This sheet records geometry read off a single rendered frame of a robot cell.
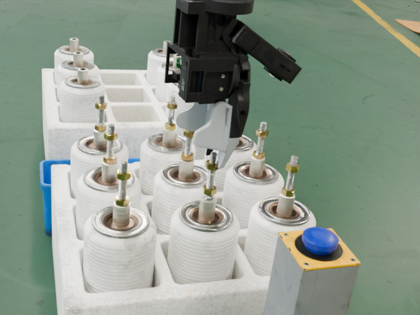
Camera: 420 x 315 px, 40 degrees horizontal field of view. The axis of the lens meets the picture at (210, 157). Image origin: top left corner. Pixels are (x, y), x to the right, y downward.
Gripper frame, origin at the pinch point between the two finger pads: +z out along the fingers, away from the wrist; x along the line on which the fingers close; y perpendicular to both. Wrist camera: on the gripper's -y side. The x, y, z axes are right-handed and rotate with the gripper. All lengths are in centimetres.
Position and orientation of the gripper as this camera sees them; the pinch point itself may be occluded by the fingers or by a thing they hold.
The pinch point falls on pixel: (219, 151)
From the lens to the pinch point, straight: 75.0
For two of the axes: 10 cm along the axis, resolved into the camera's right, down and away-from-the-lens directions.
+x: 4.1, 4.4, -8.0
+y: -9.0, 0.9, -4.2
